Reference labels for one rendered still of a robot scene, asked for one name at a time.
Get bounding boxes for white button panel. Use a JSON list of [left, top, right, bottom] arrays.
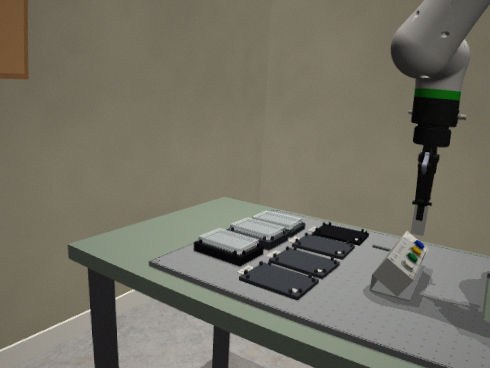
[[369, 231, 428, 302]]

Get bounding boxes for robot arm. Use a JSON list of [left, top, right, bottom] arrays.
[[391, 0, 490, 130]]

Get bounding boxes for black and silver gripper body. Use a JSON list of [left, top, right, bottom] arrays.
[[413, 126, 451, 171]]

